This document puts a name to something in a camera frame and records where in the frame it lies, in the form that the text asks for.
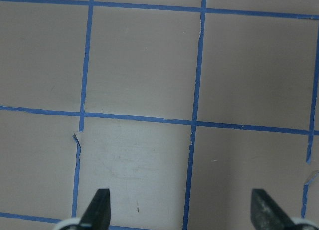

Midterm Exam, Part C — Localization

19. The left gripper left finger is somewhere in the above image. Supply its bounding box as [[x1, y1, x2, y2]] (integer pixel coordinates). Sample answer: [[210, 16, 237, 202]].
[[53, 189, 110, 230]]

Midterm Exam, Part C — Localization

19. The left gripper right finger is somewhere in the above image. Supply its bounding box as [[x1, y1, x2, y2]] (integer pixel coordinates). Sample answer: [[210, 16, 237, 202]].
[[251, 188, 319, 230]]

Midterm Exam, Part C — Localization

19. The brown paper table mat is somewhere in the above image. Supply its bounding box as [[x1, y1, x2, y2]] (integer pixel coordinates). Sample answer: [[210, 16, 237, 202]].
[[0, 0, 319, 230]]

